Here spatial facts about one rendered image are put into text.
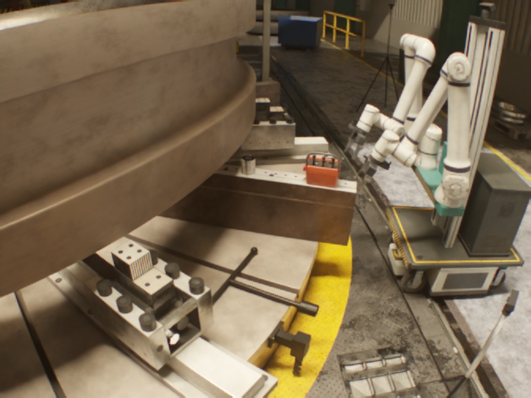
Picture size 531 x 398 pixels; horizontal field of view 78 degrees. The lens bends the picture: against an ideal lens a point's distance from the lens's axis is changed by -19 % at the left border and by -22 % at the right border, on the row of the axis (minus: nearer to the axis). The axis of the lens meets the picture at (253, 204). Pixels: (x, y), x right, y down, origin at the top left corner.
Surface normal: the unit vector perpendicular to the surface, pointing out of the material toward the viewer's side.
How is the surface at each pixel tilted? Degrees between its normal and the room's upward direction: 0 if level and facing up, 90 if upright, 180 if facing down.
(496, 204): 90
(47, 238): 90
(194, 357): 0
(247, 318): 0
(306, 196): 90
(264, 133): 90
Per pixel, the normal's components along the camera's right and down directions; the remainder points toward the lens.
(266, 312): 0.01, -0.85
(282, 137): 0.14, 0.52
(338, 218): -0.25, 0.50
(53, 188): 0.47, -0.45
